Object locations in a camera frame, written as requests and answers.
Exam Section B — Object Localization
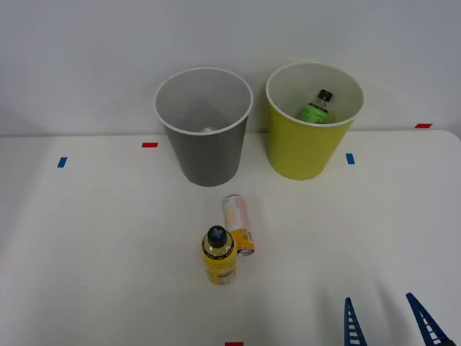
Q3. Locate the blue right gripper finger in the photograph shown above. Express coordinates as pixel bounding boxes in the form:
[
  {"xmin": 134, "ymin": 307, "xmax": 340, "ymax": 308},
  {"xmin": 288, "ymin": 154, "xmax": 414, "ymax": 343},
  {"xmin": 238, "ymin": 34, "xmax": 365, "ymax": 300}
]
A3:
[
  {"xmin": 406, "ymin": 292, "xmax": 456, "ymax": 346},
  {"xmin": 343, "ymin": 296, "xmax": 369, "ymax": 346}
]

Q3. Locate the pale orange drink can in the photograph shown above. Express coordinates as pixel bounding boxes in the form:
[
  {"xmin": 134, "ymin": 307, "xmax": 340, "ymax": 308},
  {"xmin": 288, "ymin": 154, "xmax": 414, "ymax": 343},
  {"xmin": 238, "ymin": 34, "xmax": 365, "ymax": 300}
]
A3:
[{"xmin": 222, "ymin": 194, "xmax": 256, "ymax": 257}]

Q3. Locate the yellow label plastic bottle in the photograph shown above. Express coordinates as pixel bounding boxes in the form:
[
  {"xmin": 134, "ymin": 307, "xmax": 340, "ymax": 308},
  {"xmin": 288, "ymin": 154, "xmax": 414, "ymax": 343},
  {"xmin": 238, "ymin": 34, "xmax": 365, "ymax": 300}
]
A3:
[{"xmin": 200, "ymin": 225, "xmax": 238, "ymax": 286}]

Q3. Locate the yellow-green plastic waste bin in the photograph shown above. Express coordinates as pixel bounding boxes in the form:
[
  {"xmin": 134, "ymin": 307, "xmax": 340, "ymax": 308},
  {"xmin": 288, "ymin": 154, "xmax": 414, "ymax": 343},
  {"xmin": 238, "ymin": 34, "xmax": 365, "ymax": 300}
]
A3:
[{"xmin": 265, "ymin": 61, "xmax": 365, "ymax": 182}]

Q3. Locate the green label plastic bottle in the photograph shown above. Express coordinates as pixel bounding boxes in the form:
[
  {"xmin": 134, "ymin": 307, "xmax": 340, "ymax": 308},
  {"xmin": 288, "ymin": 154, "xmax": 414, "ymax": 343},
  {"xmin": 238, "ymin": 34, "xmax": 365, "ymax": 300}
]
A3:
[{"xmin": 295, "ymin": 89, "xmax": 335, "ymax": 125}]

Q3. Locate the grey plastic waste bin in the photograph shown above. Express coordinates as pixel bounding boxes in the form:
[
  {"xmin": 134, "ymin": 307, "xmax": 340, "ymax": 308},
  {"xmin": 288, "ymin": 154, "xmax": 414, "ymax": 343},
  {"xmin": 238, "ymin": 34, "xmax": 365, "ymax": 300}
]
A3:
[{"xmin": 153, "ymin": 66, "xmax": 254, "ymax": 188}]

